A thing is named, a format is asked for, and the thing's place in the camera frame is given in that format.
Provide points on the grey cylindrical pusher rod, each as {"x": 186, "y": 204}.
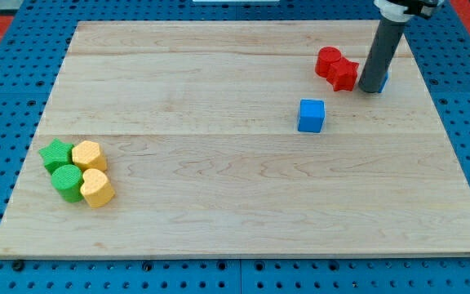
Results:
{"x": 382, "y": 50}

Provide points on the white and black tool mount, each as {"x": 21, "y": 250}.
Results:
{"x": 404, "y": 10}

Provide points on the red star block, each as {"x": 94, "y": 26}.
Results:
{"x": 342, "y": 74}

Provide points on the wooden board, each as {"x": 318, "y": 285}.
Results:
{"x": 198, "y": 123}

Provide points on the green star block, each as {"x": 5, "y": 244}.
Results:
{"x": 56, "y": 154}

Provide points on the blue block behind pusher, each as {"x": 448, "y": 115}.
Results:
{"x": 383, "y": 83}

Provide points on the red cylinder block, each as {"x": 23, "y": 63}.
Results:
{"x": 325, "y": 58}

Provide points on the blue cube block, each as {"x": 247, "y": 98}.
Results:
{"x": 311, "y": 115}

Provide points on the yellow hexagon block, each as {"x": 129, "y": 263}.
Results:
{"x": 89, "y": 154}

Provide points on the yellow heart block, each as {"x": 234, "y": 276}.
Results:
{"x": 96, "y": 189}

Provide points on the green cylinder block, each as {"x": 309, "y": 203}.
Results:
{"x": 67, "y": 181}

